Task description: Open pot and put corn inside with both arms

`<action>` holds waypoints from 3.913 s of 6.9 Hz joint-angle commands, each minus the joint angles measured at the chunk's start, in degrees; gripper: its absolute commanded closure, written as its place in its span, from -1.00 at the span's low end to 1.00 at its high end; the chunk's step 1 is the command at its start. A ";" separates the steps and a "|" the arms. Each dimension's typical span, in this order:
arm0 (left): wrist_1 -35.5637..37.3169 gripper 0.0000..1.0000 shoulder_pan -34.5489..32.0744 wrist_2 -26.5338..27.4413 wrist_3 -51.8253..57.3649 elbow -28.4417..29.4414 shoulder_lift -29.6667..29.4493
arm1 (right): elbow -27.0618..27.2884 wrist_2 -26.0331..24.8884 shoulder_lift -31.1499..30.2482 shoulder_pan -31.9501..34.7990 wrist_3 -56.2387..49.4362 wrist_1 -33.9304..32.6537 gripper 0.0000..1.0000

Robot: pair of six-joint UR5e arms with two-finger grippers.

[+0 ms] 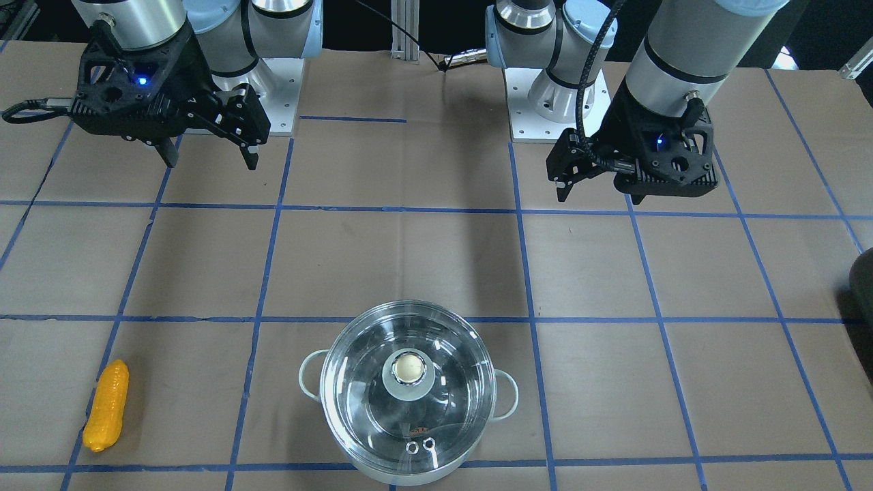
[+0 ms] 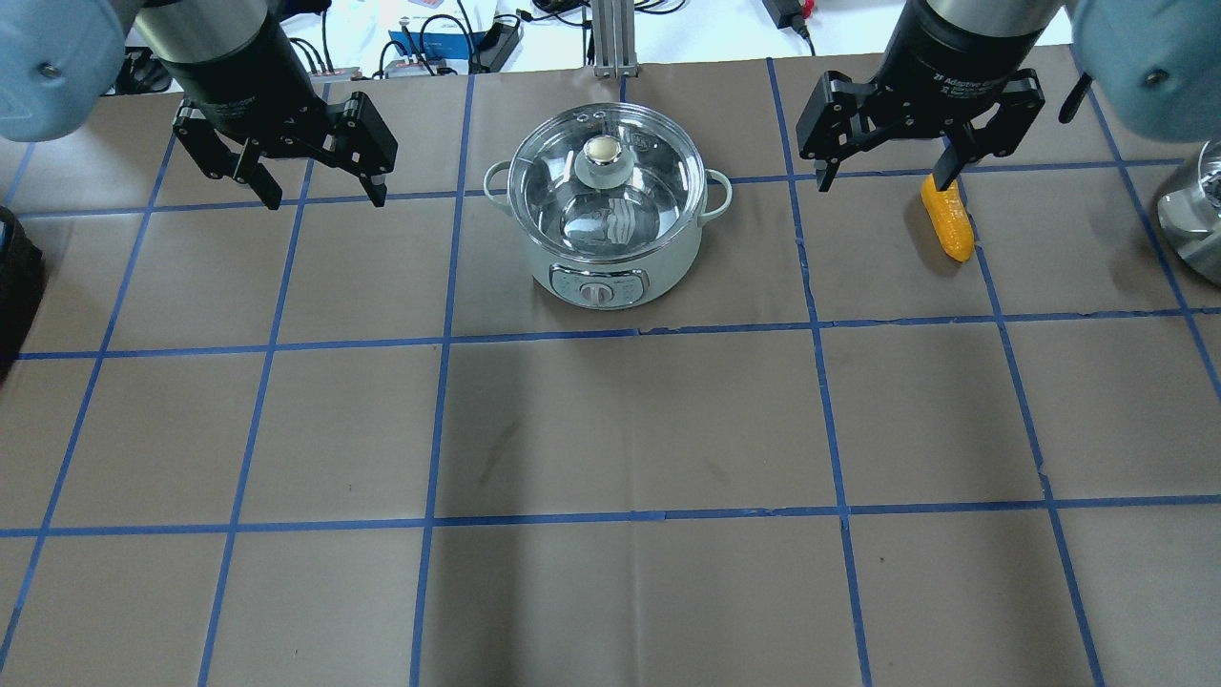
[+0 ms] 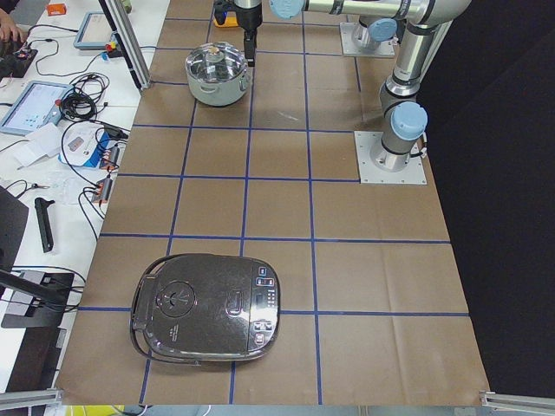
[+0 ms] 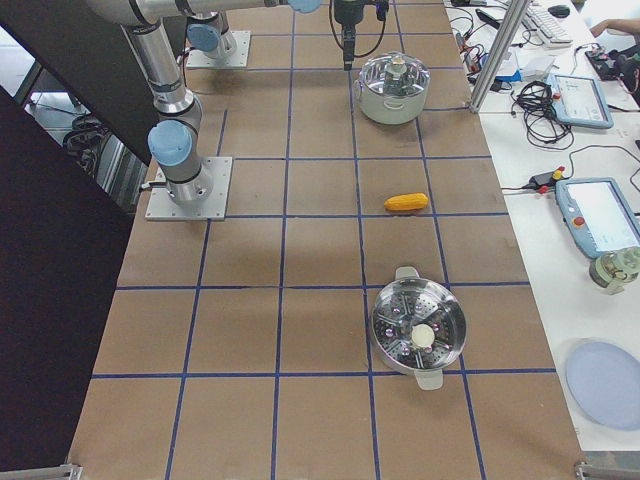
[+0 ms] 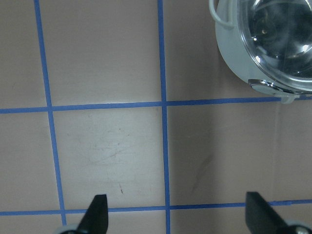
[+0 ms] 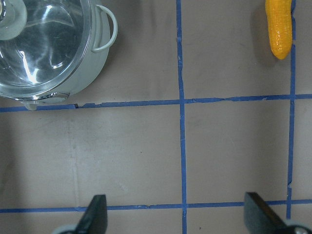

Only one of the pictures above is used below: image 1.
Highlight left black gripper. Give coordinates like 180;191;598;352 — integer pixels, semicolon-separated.
546;87;720;206

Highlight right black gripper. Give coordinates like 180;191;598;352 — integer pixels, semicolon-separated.
70;27;270;170

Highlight glass pot lid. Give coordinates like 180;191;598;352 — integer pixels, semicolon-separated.
319;300;497;477

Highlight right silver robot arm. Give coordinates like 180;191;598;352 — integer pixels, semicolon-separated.
66;1;324;170

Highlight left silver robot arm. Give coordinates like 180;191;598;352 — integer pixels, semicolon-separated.
484;1;785;205

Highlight pale green electric pot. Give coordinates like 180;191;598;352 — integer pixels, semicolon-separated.
298;300;520;487

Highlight yellow toy corn cob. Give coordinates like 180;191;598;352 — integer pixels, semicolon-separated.
82;359;129;453

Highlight dark object at table edge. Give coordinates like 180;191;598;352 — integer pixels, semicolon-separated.
849;248;873;319

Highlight black braided cable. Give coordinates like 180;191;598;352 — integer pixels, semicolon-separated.
576;0;632;171

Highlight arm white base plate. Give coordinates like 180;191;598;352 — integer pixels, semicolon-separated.
504;68;611;143
213;58;306;136

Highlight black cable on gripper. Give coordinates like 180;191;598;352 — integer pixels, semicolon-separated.
1;98;72;125

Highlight aluminium frame post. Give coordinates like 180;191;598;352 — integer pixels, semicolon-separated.
390;1;420;64

